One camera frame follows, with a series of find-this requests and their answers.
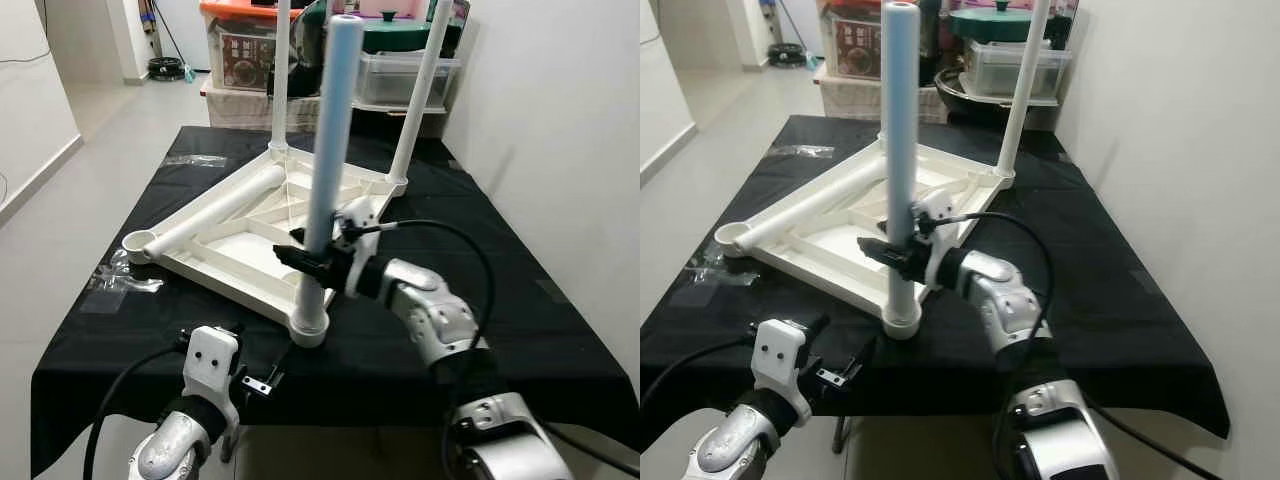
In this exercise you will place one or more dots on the black tablecloth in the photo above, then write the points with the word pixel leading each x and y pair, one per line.
pixel 1100 300
pixel 500 300

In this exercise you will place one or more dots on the green pot lid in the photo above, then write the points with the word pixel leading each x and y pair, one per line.
pixel 395 35
pixel 1000 25

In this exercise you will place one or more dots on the white plastic table top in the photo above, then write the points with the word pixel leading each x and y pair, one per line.
pixel 230 260
pixel 830 250

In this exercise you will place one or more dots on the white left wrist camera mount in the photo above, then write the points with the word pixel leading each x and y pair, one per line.
pixel 780 350
pixel 212 360

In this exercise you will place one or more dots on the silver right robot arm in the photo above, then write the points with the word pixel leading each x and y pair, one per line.
pixel 1010 300
pixel 430 310

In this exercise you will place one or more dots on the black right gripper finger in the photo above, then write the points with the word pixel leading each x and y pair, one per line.
pixel 300 236
pixel 888 226
pixel 300 263
pixel 884 253

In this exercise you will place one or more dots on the red printed carton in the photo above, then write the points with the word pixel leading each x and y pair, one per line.
pixel 855 50
pixel 240 62

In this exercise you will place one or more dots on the dark metal folding table frame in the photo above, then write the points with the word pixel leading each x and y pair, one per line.
pixel 842 435

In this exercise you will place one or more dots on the black round wok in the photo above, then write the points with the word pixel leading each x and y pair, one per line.
pixel 960 102
pixel 380 118

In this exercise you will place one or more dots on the clear storage box orange lid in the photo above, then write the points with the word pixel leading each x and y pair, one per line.
pixel 850 5
pixel 240 10

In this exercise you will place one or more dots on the clear plastic bag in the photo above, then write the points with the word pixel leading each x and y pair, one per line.
pixel 715 272
pixel 195 160
pixel 800 151
pixel 120 282

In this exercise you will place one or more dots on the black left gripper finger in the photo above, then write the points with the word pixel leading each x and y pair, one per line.
pixel 281 366
pixel 815 328
pixel 228 329
pixel 861 360

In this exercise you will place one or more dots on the clear plastic container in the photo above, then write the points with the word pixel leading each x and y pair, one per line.
pixel 1000 70
pixel 395 80

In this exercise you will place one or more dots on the beige cloth covered bench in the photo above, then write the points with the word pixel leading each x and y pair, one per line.
pixel 850 100
pixel 240 112

